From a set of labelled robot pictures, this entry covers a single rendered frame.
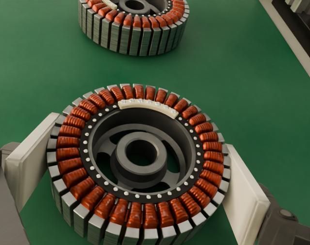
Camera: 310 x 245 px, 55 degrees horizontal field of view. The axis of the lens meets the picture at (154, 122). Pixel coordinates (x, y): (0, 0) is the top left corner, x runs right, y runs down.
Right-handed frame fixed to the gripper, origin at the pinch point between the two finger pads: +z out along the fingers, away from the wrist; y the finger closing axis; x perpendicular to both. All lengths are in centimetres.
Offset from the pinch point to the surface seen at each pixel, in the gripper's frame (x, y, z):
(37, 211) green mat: -3.5, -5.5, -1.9
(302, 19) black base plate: 12.3, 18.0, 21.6
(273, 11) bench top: 13.1, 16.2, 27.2
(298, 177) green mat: -0.7, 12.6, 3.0
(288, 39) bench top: 9.7, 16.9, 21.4
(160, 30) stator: 7.7, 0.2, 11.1
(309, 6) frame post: 14.2, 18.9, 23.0
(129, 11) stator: 8.9, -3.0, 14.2
